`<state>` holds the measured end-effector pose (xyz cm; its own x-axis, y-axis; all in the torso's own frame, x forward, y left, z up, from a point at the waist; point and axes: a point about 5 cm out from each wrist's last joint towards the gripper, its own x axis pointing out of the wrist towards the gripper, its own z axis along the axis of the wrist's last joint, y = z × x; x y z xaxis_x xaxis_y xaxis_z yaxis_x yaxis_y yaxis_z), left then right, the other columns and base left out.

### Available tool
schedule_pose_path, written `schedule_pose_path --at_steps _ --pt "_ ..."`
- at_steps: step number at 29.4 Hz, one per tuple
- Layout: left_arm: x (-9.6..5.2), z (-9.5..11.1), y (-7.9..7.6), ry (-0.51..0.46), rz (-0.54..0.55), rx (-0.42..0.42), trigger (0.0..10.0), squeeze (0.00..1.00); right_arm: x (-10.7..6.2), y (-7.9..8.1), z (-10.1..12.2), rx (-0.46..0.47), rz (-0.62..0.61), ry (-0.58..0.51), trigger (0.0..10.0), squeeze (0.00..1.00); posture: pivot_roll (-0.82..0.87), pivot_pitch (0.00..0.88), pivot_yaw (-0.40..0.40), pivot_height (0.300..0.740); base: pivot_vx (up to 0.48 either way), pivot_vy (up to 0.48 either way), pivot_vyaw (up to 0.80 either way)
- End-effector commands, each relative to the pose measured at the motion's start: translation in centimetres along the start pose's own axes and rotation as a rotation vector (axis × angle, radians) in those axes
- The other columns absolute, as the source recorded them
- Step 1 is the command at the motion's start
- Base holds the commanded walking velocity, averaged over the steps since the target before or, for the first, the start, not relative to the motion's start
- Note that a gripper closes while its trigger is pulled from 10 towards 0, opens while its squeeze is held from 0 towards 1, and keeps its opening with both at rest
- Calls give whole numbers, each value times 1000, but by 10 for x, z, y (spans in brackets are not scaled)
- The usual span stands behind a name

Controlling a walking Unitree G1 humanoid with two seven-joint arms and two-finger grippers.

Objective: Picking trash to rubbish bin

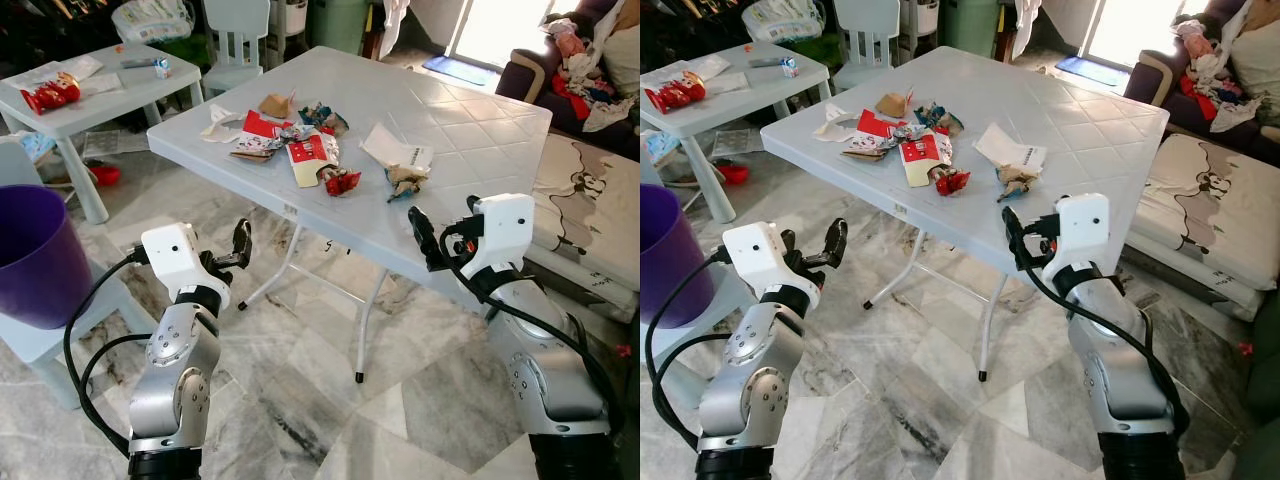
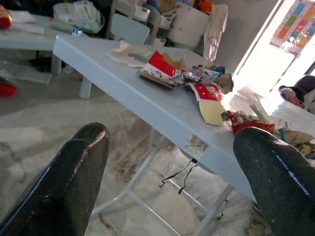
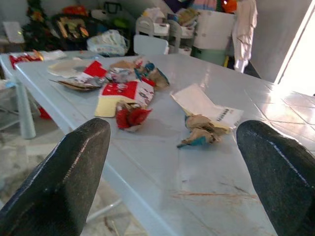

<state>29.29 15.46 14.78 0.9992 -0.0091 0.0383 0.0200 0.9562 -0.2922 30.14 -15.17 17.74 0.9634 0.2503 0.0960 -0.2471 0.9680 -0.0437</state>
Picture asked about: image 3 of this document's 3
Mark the red white yellow carton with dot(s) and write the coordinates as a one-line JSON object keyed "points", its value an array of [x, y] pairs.
{"points": [[118, 94]]}

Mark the white cabinet box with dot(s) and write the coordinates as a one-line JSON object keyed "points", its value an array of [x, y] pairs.
{"points": [[214, 29]]}

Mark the white cloth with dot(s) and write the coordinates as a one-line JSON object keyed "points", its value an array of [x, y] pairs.
{"points": [[53, 54]]}

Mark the crumpled brown teal carton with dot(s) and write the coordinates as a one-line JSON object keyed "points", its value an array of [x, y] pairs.
{"points": [[157, 76]]}

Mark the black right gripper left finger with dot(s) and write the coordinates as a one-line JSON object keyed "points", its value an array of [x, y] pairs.
{"points": [[56, 186]]}

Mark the crumpled silver wrapper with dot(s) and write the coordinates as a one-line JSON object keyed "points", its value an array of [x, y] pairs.
{"points": [[120, 73]]}

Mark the large light blue plastic table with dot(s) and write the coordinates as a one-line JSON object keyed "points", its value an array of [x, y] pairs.
{"points": [[209, 172]]}

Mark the decorated christmas tree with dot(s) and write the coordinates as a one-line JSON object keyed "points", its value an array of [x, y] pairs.
{"points": [[35, 27]]}

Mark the white box device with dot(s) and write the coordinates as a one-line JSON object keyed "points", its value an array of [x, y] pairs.
{"points": [[13, 32]]}

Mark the crumpled red wrapper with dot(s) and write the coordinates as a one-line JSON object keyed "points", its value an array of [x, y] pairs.
{"points": [[134, 118]]}

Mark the black colourful patterned bag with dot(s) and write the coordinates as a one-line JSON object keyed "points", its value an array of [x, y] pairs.
{"points": [[73, 29]]}

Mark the light blue plastic chair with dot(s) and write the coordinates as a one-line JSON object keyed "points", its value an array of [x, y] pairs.
{"points": [[150, 44]]}

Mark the white printed paper sheet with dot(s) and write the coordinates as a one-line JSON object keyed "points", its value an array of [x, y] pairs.
{"points": [[197, 99]]}

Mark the small light blue plastic table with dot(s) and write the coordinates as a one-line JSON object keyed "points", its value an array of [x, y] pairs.
{"points": [[5, 64]]}

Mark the white shelf rack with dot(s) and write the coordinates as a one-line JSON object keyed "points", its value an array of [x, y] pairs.
{"points": [[169, 29]]}

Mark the flattened red white cardboard box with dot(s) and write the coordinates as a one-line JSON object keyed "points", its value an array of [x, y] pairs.
{"points": [[73, 71]]}

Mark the white hanging garment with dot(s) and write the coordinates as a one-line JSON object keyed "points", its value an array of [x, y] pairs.
{"points": [[244, 34]]}

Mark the crumpled brown teal paper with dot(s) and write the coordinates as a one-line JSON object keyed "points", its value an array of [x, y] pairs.
{"points": [[200, 127]]}

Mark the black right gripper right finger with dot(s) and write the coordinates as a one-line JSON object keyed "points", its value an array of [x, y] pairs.
{"points": [[283, 182]]}

